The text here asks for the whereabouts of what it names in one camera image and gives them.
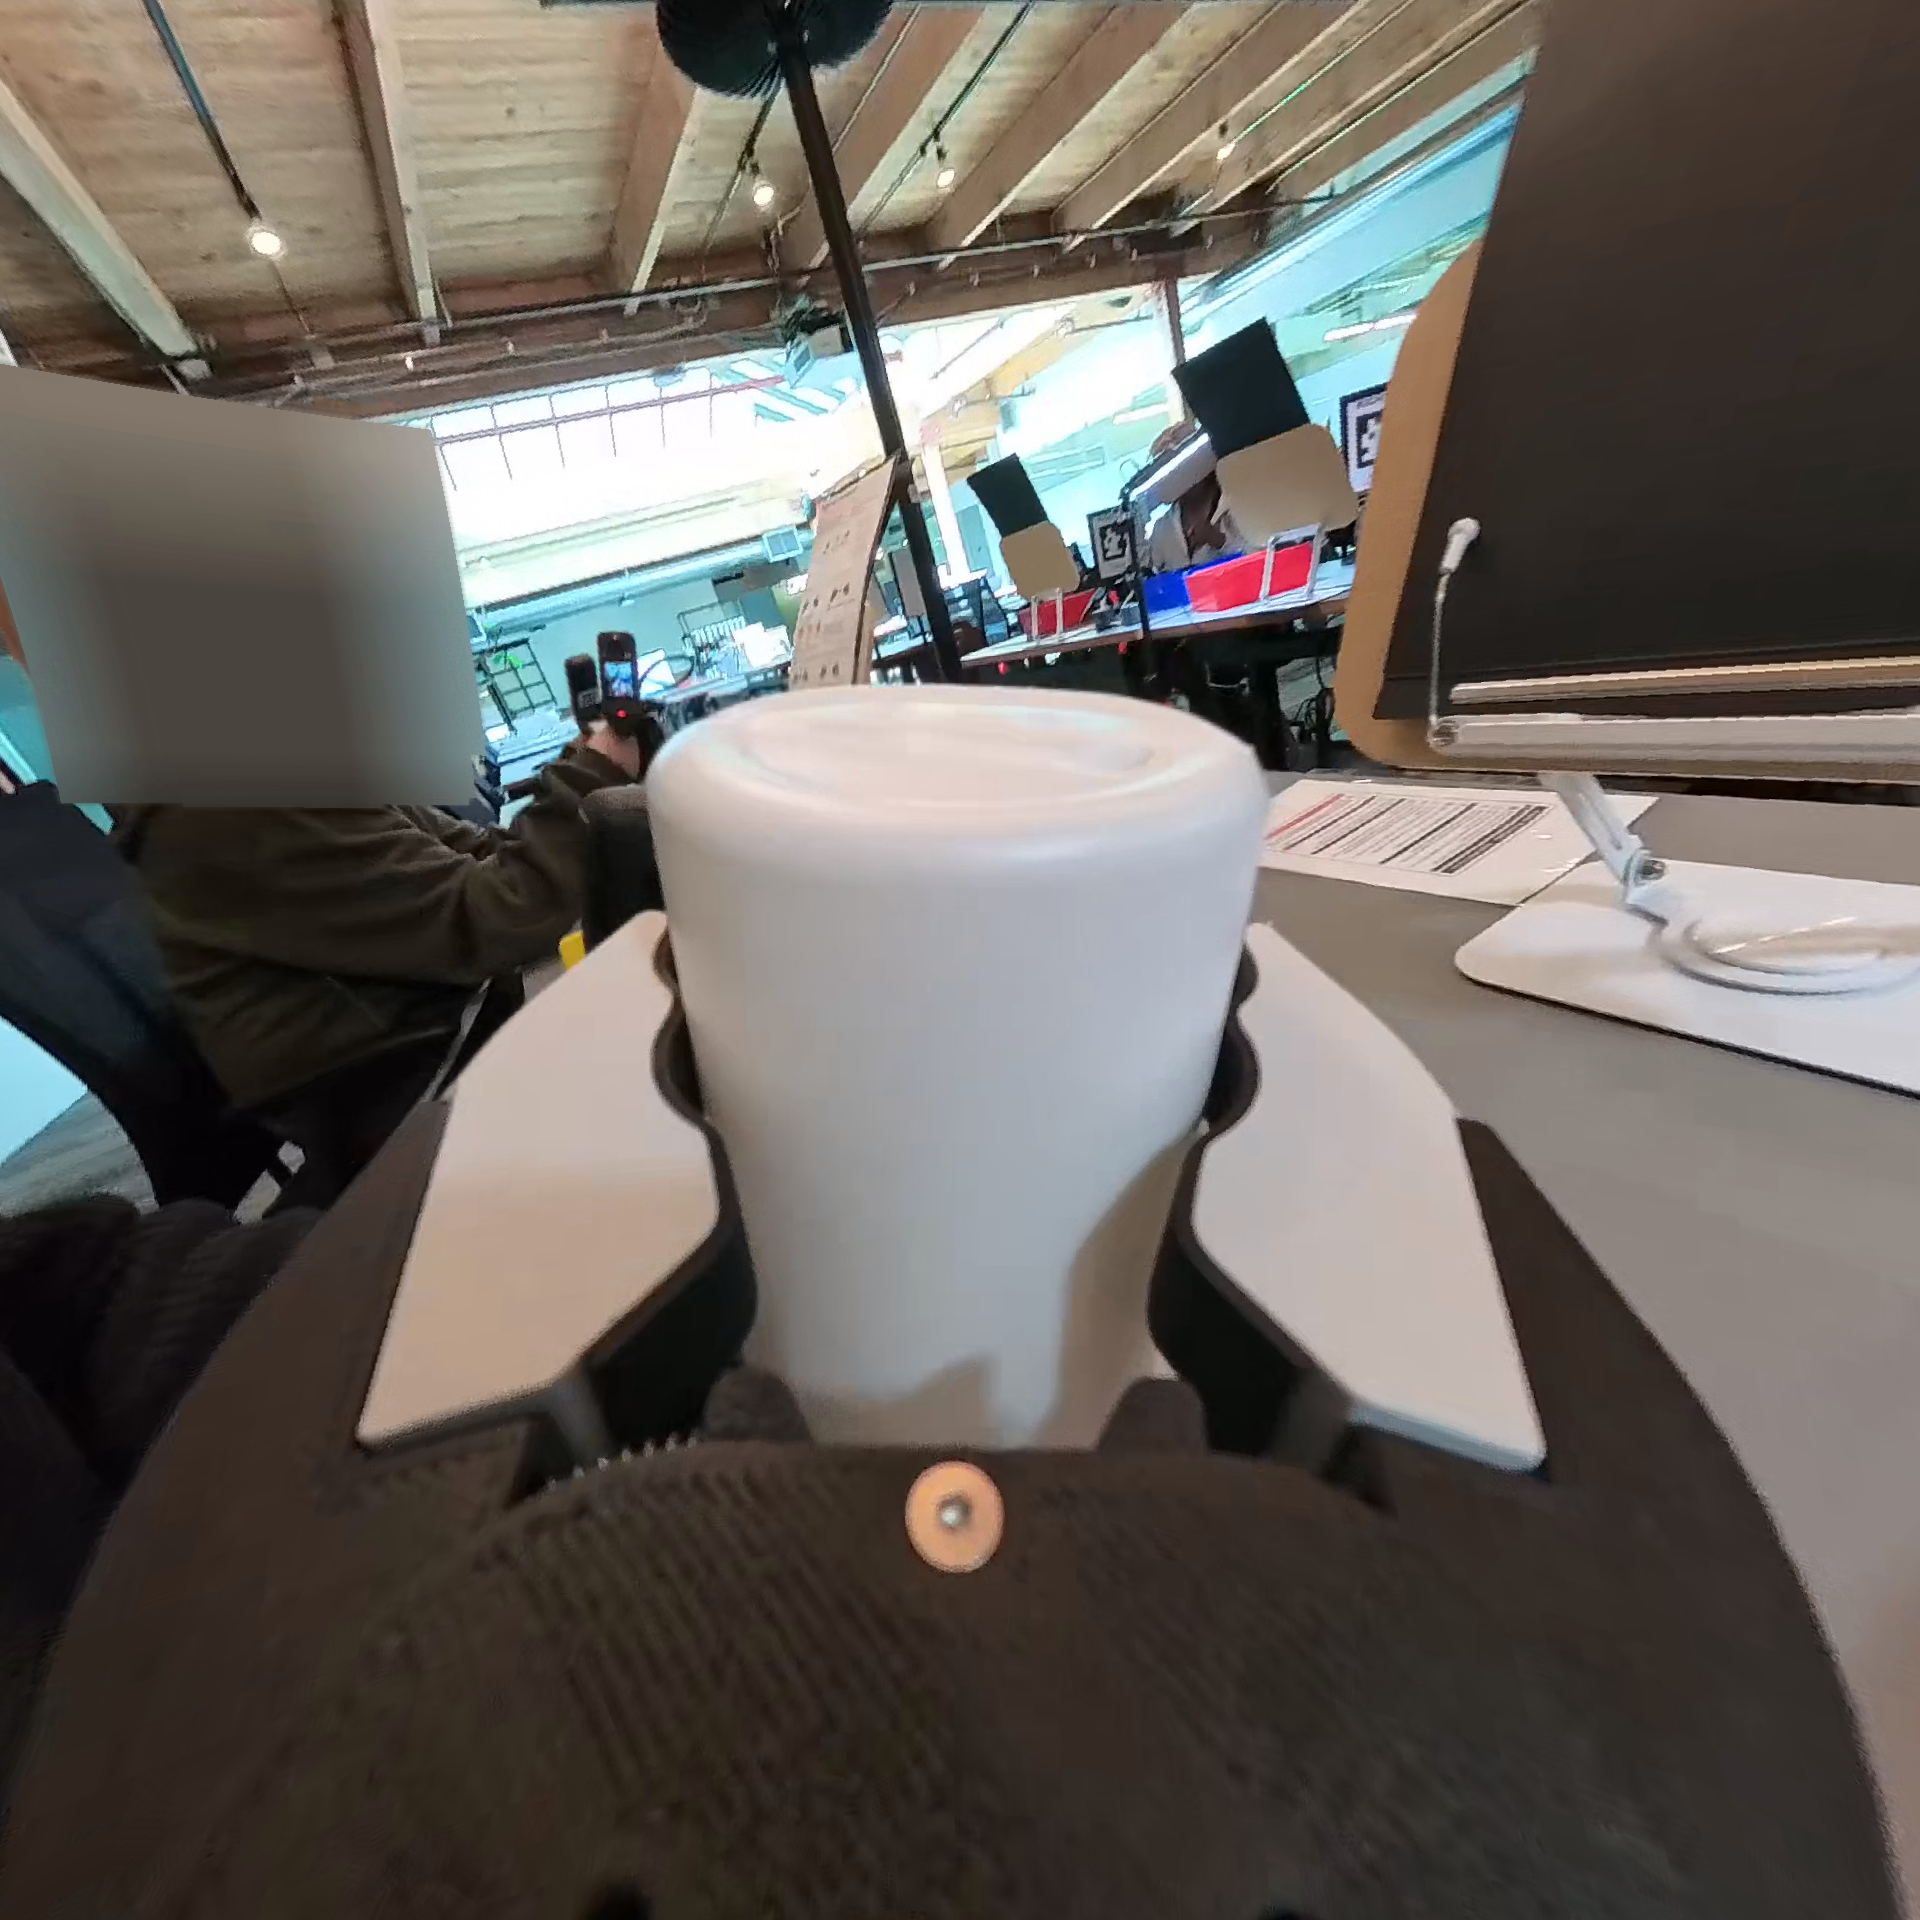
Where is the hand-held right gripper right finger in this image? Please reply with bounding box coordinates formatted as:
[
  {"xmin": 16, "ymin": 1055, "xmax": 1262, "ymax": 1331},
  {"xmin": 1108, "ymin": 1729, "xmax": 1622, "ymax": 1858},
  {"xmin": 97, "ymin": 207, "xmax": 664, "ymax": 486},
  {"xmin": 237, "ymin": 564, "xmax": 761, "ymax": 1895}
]
[{"xmin": 1147, "ymin": 919, "xmax": 1549, "ymax": 1480}]

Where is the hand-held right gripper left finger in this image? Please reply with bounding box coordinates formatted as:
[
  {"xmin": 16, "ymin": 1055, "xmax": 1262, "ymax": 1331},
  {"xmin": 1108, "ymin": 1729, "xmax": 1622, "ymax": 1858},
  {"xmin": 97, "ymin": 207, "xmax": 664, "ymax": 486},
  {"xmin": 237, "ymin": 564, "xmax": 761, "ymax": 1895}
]
[{"xmin": 355, "ymin": 907, "xmax": 757, "ymax": 1472}]

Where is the white bottle black cap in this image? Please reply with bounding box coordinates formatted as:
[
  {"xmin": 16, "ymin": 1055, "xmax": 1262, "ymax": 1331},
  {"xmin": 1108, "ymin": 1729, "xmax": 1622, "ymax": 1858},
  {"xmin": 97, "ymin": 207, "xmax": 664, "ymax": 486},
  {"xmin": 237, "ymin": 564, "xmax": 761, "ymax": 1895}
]
[{"xmin": 644, "ymin": 686, "xmax": 1273, "ymax": 1449}]

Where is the printed paper sheet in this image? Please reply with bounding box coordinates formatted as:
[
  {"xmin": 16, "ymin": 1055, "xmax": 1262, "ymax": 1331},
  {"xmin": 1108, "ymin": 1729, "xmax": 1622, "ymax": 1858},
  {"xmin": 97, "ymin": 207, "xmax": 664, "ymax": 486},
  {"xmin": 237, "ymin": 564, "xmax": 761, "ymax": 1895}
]
[{"xmin": 1259, "ymin": 778, "xmax": 1655, "ymax": 912}]

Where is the printed cardboard sign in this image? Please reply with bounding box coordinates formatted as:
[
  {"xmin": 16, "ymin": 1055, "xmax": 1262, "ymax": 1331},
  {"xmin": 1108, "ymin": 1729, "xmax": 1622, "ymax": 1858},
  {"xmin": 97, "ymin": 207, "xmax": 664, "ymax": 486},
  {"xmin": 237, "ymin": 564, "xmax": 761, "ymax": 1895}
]
[{"xmin": 785, "ymin": 456, "xmax": 905, "ymax": 694}]

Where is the background display board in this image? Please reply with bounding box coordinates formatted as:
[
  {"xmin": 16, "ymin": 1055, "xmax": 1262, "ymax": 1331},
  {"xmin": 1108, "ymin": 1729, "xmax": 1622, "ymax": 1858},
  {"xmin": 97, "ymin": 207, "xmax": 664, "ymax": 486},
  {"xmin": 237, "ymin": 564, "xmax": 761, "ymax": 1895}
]
[{"xmin": 1168, "ymin": 320, "xmax": 1363, "ymax": 530}]

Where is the wooden display board black panel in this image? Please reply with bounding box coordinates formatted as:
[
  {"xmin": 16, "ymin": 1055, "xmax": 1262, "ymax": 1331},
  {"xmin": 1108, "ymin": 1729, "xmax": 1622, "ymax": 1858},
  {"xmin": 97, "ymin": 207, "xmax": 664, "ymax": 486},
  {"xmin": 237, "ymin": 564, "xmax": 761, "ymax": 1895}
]
[{"xmin": 1333, "ymin": 0, "xmax": 1920, "ymax": 784}]

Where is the black round pole fixture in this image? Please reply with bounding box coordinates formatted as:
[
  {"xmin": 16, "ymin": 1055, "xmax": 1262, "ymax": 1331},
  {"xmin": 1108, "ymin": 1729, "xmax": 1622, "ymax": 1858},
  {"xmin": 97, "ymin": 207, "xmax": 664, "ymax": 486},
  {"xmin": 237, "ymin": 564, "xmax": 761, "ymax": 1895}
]
[{"xmin": 656, "ymin": 0, "xmax": 896, "ymax": 100}]

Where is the black metal post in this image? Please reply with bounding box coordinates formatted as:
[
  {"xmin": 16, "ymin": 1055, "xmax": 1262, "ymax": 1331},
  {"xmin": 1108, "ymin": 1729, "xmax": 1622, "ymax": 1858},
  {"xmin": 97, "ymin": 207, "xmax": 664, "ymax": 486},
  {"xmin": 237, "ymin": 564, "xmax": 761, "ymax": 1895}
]
[{"xmin": 780, "ymin": 60, "xmax": 964, "ymax": 689}]

